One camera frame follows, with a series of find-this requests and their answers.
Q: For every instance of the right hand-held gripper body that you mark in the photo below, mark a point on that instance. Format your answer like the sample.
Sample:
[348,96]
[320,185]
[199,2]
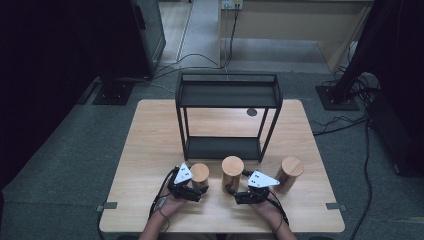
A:
[255,196]

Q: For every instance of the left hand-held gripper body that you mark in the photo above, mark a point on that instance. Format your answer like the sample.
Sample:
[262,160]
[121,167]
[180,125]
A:
[182,191]

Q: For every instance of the tall glass jar wooden lid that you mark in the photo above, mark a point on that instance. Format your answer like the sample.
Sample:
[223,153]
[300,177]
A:
[232,165]

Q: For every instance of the small glass jar wooden lid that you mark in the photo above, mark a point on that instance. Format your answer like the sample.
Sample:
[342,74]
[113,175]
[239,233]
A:
[199,171]

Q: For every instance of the medium glass jar wooden lid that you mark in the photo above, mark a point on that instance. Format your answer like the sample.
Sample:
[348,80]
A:
[292,166]

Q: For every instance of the black metal shelf rack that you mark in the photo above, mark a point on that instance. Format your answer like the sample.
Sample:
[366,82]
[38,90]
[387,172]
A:
[226,95]

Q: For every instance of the person's left hand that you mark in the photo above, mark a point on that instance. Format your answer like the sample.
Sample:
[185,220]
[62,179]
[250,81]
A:
[171,206]

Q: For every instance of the person's right hand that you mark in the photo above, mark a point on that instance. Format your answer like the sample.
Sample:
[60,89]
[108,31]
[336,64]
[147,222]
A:
[268,211]

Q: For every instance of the grey round table grommet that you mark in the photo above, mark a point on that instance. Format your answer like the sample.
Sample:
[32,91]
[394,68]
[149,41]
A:
[252,112]

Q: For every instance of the black square stand base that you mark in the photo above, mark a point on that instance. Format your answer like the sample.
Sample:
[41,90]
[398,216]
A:
[113,93]
[336,100]

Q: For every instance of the black box on floor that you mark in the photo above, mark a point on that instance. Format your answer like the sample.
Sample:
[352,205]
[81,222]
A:
[393,133]

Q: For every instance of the light wooden desk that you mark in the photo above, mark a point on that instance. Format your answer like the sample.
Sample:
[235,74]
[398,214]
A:
[283,23]

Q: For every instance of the dark grey cabinet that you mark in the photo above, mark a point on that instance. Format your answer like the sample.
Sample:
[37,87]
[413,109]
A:
[151,36]

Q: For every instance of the black slanted stand pole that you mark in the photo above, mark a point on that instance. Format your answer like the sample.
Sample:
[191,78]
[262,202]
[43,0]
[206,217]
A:
[360,50]

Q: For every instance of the white power strip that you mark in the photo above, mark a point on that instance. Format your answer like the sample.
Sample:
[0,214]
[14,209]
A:
[232,4]

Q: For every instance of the grey table edge bracket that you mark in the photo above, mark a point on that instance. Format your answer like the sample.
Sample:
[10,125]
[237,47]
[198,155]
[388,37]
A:
[336,206]
[108,206]

